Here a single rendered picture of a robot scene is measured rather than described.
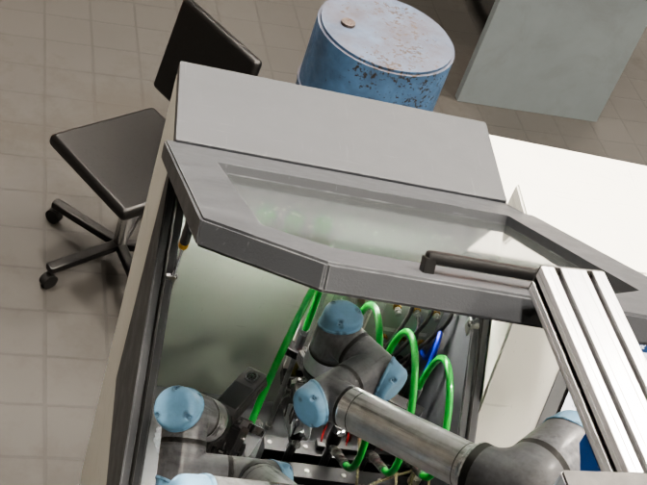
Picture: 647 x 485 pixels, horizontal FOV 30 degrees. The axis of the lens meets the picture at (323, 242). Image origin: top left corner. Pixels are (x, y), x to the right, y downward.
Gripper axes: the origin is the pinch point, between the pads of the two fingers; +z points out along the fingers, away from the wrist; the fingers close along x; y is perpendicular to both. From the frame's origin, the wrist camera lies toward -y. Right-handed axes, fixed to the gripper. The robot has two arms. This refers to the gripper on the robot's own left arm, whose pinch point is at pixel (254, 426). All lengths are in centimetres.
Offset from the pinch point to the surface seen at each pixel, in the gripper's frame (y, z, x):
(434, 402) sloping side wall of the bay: -21, 44, 18
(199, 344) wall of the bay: -10.6, 31.7, -33.1
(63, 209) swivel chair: -37, 143, -158
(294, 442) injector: -0.4, 22.5, 0.3
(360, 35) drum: -138, 162, -93
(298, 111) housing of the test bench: -63, 11, -26
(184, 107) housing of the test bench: -52, -5, -42
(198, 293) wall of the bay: -20.1, 18.8, -32.4
